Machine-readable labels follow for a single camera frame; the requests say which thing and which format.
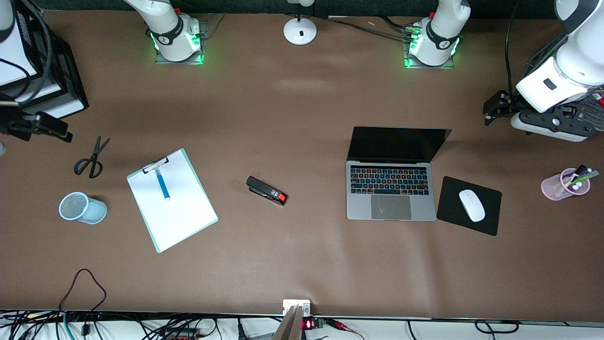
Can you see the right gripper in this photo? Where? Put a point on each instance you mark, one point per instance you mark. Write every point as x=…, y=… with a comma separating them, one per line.
x=14, y=125

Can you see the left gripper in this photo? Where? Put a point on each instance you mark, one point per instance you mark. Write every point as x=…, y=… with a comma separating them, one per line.
x=508, y=104

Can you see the blue marker white end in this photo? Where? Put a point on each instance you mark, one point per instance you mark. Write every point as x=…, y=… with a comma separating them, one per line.
x=163, y=185

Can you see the silver laptop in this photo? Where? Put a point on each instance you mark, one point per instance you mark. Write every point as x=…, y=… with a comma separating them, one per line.
x=389, y=189

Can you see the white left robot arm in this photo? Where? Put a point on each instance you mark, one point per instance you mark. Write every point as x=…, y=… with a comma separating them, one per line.
x=439, y=38

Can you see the black marker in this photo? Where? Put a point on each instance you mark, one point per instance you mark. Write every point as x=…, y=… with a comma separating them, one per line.
x=579, y=170

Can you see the green marker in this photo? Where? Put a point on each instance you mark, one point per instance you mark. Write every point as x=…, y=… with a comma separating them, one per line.
x=587, y=177

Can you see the white paper stack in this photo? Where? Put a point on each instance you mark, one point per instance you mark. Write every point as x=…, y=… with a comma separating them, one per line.
x=14, y=61
x=45, y=90
x=71, y=107

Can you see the black stacked paper tray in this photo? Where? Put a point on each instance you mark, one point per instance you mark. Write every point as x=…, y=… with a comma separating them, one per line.
x=71, y=80

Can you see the black blue scissors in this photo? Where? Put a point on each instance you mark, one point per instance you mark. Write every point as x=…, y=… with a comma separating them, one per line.
x=94, y=158

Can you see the light blue mesh cup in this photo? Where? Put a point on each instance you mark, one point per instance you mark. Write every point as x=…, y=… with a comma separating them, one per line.
x=82, y=208

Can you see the pink mesh pen cup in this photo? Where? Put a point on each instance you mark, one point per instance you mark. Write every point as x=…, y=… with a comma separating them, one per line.
x=554, y=189

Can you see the white computer mouse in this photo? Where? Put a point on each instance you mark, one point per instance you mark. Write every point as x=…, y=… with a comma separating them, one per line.
x=472, y=205

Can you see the black mouse pad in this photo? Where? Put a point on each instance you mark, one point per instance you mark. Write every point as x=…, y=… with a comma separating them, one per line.
x=453, y=212

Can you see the white paper sheet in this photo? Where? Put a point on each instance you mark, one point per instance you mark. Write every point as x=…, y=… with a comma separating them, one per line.
x=184, y=212

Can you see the teal clipboard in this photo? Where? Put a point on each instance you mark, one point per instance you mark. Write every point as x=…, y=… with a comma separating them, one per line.
x=158, y=245

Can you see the white lamp base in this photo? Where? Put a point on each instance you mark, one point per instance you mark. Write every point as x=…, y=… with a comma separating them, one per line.
x=300, y=30

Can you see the black stapler orange tip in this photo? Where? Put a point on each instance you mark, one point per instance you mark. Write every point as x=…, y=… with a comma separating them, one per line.
x=264, y=190

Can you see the circuit board red display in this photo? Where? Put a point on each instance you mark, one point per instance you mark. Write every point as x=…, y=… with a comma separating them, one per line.
x=311, y=324

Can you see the gray metal bar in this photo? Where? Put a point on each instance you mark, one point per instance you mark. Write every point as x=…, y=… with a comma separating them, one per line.
x=288, y=328

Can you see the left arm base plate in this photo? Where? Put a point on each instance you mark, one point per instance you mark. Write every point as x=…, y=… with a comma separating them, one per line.
x=427, y=65

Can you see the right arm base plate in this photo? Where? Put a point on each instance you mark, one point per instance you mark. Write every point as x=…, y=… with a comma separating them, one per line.
x=200, y=33

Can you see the white mount bracket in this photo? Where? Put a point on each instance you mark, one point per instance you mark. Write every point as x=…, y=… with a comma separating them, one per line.
x=290, y=304

